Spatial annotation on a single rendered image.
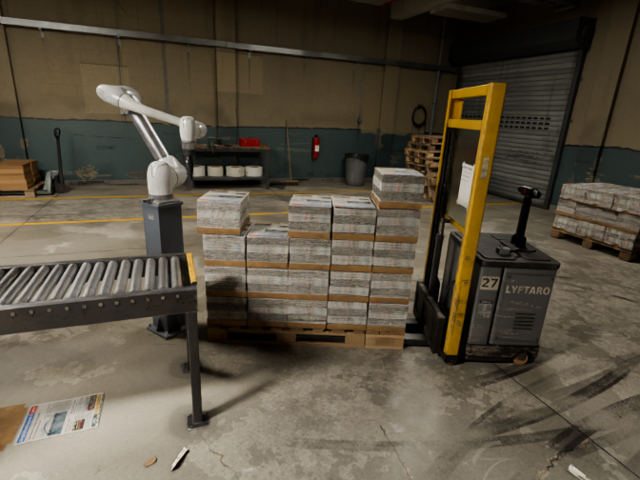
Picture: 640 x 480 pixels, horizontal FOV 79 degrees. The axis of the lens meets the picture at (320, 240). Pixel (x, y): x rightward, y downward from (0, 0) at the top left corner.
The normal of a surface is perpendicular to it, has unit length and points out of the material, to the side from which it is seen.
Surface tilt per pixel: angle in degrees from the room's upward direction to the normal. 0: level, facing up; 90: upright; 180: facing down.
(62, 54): 90
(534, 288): 90
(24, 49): 90
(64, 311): 90
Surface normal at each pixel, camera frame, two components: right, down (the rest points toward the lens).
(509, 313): 0.00, 0.31
